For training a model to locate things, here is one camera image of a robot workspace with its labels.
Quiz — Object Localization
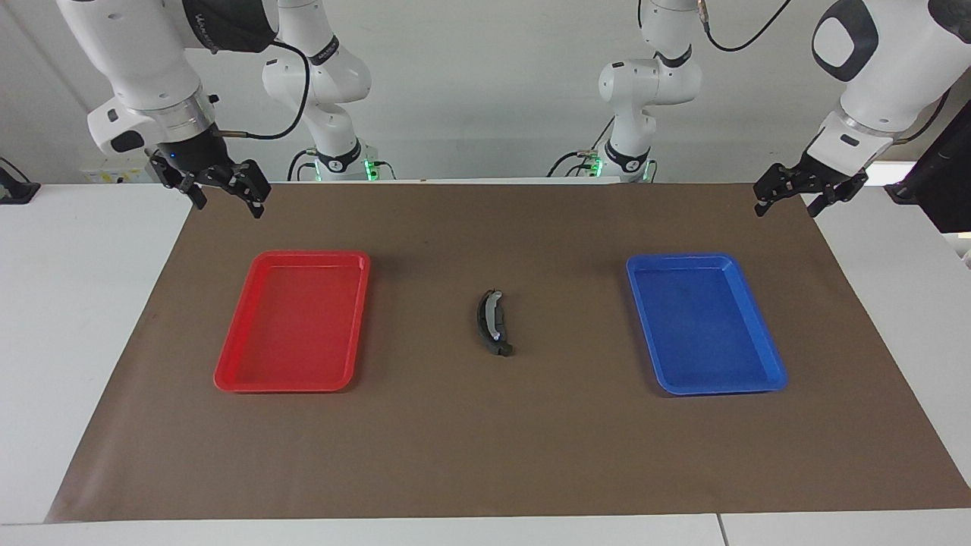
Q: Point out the red plastic tray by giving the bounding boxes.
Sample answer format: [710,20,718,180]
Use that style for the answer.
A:
[213,250,372,394]

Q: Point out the black clamp block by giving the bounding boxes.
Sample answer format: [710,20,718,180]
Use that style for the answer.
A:
[0,157,41,206]

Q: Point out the curved brake shoe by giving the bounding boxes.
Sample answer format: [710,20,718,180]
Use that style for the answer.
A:
[476,287,506,347]

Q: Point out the large black equipment panel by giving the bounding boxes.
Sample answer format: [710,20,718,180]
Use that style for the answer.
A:
[884,97,971,235]

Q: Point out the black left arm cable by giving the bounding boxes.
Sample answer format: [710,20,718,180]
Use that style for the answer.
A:
[701,0,794,54]

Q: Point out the blue plastic tray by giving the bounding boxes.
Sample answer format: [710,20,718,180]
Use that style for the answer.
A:
[626,253,788,397]

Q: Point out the black base cable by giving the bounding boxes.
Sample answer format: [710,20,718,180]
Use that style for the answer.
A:
[286,148,320,182]
[549,149,608,180]

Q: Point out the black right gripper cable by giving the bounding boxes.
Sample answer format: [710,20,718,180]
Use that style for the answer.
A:
[223,39,313,142]

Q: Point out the brown table mat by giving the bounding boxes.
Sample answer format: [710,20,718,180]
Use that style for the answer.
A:
[44,182,971,524]

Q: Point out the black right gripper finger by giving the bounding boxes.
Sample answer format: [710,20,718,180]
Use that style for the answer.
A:
[152,158,209,212]
[215,158,272,220]

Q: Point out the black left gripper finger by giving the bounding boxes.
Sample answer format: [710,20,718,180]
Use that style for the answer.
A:
[753,162,802,219]
[807,173,869,219]

